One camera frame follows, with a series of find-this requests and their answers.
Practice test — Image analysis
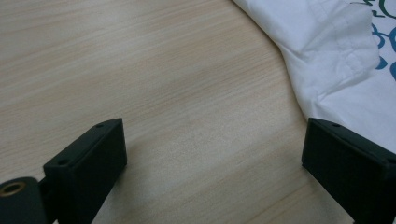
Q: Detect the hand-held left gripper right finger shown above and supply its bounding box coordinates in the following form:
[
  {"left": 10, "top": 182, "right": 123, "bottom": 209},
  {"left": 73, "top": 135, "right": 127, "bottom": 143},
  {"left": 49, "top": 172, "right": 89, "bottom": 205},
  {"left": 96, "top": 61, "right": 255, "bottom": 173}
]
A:
[{"left": 301, "top": 117, "right": 396, "bottom": 224}]

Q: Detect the white printed t-shirt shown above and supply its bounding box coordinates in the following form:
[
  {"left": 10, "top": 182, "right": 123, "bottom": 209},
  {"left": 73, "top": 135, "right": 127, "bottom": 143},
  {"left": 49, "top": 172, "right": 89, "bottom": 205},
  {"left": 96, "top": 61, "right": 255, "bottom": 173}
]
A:
[{"left": 232, "top": 0, "right": 396, "bottom": 155}]

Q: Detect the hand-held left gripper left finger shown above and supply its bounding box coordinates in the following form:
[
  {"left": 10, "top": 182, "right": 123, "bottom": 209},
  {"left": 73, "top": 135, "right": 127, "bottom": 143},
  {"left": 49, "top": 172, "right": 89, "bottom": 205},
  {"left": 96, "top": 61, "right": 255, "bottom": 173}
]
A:
[{"left": 42, "top": 118, "right": 128, "bottom": 224}]

